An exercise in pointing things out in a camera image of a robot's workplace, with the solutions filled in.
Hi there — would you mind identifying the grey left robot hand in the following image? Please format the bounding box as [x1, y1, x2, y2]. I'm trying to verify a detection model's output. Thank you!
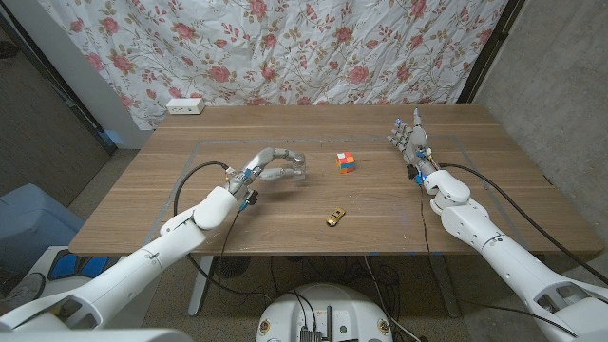
[225, 146, 308, 196]

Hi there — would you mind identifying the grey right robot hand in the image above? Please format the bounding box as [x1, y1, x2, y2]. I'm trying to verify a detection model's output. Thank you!
[386, 106, 441, 180]

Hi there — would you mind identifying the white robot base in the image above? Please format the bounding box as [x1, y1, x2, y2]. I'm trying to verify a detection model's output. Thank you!
[256, 283, 394, 342]

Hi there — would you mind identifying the multicolour rubiks cube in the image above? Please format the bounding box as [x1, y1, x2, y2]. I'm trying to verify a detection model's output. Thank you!
[335, 151, 357, 175]

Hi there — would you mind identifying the gold toy car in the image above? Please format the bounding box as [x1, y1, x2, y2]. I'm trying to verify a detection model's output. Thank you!
[325, 206, 347, 228]

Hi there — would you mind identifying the grey tape outline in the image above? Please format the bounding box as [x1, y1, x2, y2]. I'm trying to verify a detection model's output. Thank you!
[142, 135, 528, 248]

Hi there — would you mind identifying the white power strip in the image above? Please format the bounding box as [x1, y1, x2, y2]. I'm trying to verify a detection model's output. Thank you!
[165, 97, 206, 116]

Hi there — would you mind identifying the round black floor fan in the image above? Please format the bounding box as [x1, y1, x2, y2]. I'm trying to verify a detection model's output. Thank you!
[212, 256, 252, 280]

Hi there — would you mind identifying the black backdrop stand pole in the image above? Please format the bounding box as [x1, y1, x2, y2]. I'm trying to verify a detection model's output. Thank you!
[456, 0, 526, 105]

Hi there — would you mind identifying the floral backdrop cloth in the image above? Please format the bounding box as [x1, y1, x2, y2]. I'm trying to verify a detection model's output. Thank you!
[37, 0, 509, 130]

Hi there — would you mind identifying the white table leg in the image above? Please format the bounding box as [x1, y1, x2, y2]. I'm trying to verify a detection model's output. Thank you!
[187, 255, 215, 318]

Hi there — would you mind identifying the grey table leg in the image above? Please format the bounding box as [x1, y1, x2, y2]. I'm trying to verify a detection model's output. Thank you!
[429, 255, 461, 318]

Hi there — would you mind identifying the white mat with blue pads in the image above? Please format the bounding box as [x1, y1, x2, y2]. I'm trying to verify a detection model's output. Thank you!
[23, 245, 165, 330]

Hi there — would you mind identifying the white robot torso edge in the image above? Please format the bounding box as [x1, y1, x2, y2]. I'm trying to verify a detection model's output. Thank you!
[0, 328, 194, 342]

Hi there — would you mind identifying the blue storage bin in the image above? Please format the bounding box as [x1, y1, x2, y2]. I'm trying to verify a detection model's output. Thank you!
[0, 183, 86, 276]

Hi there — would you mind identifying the grey sneaker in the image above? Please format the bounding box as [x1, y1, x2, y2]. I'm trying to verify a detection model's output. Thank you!
[0, 272, 47, 310]

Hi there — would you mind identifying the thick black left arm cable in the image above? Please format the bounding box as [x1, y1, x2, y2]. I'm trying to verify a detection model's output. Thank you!
[173, 161, 272, 303]

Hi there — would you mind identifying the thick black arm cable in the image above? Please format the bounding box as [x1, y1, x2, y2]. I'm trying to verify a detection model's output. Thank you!
[173, 161, 272, 303]
[439, 162, 608, 286]

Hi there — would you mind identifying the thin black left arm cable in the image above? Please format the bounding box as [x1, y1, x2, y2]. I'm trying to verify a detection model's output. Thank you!
[218, 206, 243, 286]

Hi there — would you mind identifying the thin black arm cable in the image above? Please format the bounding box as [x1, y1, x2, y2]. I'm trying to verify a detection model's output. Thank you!
[419, 184, 579, 338]
[218, 206, 243, 286]

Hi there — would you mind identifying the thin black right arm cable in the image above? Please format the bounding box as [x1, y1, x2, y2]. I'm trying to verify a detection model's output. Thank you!
[419, 184, 579, 338]

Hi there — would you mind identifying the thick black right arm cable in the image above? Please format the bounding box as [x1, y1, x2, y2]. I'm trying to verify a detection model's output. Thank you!
[439, 162, 608, 286]

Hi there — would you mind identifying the white floor cable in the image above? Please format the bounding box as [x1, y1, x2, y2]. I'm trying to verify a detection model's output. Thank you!
[363, 256, 422, 342]

